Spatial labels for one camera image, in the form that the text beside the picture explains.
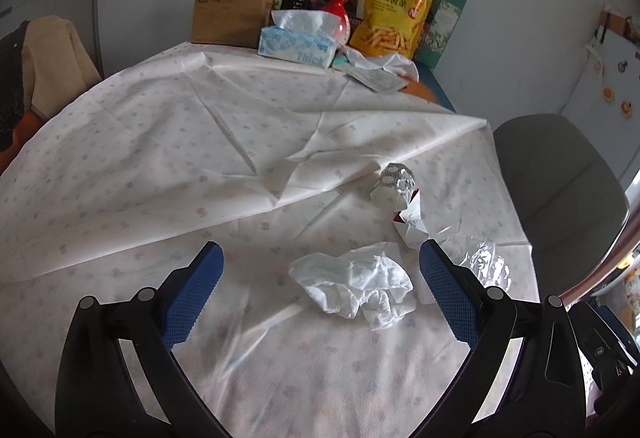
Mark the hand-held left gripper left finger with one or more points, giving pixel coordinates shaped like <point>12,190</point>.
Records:
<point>192,298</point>

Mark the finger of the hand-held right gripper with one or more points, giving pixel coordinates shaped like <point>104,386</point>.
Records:
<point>621,325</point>
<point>597,343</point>

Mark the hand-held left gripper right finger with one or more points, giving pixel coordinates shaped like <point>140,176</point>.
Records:
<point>450,293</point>

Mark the white tissue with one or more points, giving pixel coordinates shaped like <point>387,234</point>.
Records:
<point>360,285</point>

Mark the clear plastic wrap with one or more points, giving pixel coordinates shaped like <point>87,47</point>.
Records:
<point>482,260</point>

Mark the red and white wrapper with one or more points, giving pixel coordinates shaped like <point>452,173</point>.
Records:
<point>412,230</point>

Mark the silver blister pack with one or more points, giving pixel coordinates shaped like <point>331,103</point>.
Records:
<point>395,183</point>

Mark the grey green chair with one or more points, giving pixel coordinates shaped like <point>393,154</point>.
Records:
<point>560,198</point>

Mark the floral white tablecloth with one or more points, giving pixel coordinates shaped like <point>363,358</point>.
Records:
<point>175,143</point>

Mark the white refrigerator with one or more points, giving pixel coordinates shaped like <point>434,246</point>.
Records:
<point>605,118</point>

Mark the flat paper packet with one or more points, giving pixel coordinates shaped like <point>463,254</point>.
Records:
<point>375,79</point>

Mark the white cloth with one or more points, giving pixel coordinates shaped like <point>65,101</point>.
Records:
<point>395,63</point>

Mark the tall green box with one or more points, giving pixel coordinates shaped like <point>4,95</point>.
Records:
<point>445,25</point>

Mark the blue tissue box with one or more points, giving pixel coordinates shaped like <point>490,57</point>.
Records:
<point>295,48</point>

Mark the tan cloth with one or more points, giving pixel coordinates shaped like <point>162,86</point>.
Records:
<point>55,63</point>

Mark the black cloth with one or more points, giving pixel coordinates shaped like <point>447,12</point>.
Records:
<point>10,88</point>

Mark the open cardboard box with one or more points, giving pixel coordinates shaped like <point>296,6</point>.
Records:
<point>225,20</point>

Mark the yellow snack bag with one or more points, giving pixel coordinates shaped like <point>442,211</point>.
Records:
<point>390,18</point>

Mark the red and white vase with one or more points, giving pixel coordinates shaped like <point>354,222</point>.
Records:
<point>339,15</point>

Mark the small brown holder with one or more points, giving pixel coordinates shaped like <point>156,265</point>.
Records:
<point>617,25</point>

